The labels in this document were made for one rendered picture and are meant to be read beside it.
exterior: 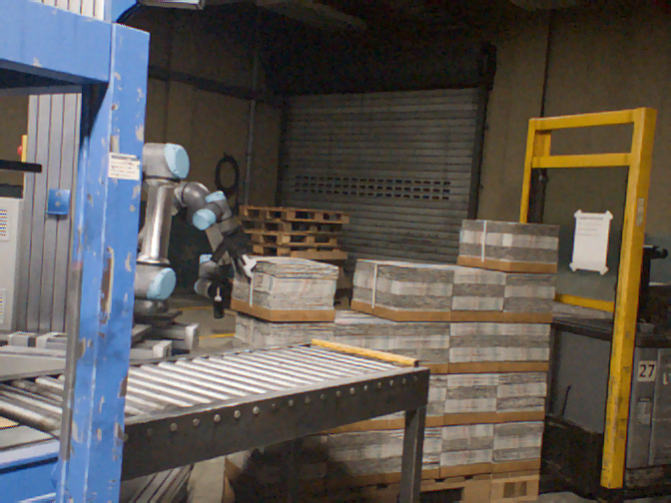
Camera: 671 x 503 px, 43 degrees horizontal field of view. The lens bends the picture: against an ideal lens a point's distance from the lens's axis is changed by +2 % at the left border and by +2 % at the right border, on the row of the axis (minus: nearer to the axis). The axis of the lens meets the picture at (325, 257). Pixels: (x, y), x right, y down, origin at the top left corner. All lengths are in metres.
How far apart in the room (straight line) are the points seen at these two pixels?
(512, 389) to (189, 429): 2.31
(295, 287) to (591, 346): 1.79
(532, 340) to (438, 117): 7.37
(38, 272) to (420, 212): 8.38
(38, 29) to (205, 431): 0.98
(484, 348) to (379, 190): 7.84
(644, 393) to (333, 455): 1.62
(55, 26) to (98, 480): 0.75
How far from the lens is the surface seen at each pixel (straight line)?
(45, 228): 3.21
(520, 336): 3.98
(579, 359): 4.54
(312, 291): 3.31
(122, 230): 1.48
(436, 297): 3.65
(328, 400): 2.29
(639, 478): 4.46
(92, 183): 1.48
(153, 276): 2.85
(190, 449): 1.95
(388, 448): 3.65
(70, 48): 1.43
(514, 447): 4.08
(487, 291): 3.82
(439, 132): 11.12
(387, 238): 11.44
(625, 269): 4.13
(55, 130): 3.19
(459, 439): 3.87
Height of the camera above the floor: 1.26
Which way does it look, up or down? 3 degrees down
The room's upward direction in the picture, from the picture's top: 4 degrees clockwise
